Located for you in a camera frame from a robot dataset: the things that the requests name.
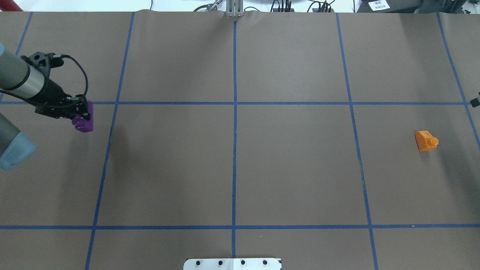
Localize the black gripper body orange side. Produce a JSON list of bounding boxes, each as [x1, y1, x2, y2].
[[470, 92, 480, 108]]

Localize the black gripper body purple side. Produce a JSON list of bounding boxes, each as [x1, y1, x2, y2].
[[21, 52, 81, 119]]

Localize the purple trapezoid block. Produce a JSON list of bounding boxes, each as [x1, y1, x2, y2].
[[71, 102, 94, 133]]

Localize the orange trapezoid block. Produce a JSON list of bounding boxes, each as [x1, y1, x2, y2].
[[414, 130, 439, 152]]

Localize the red object at corner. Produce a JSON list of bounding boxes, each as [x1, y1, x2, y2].
[[0, 0, 23, 12]]

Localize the white paper label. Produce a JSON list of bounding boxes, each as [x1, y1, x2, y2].
[[367, 0, 390, 12]]

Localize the black gripper cable purple side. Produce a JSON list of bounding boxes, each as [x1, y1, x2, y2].
[[51, 54, 89, 97]]

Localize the black cables at table edge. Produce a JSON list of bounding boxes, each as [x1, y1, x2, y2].
[[193, 0, 336, 13]]

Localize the metal camera stand post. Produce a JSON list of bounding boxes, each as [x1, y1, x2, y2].
[[225, 0, 245, 18]]

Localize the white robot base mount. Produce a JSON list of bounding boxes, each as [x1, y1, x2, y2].
[[183, 258, 282, 270]]

